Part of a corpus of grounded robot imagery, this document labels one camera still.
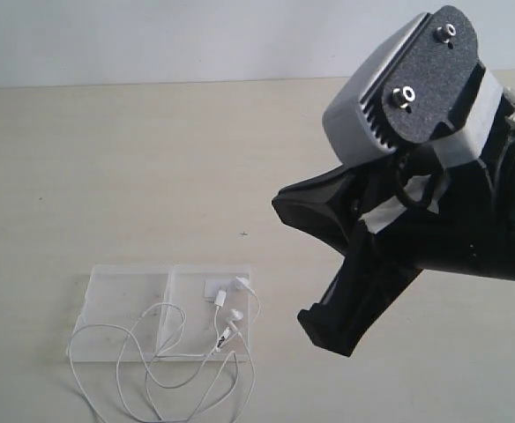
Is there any white earphone cable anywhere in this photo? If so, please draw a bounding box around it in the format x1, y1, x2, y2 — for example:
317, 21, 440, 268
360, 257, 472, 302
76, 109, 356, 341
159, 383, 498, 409
67, 275, 263, 423

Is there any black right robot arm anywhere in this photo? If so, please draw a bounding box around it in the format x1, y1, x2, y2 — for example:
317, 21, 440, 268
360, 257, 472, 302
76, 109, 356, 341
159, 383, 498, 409
272, 99, 515, 356

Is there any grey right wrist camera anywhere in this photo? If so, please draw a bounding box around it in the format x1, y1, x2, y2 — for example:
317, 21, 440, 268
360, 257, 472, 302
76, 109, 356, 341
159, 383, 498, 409
322, 5, 503, 167

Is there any white paper label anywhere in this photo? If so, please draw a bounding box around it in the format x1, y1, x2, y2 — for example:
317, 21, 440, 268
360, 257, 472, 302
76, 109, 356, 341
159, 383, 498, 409
204, 278, 233, 300

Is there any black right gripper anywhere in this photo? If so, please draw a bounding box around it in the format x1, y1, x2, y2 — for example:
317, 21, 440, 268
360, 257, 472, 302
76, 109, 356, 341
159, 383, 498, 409
272, 96, 515, 357

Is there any clear plastic storage case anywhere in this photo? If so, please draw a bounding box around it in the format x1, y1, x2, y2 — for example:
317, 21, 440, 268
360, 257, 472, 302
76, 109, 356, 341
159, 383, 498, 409
68, 264, 258, 362

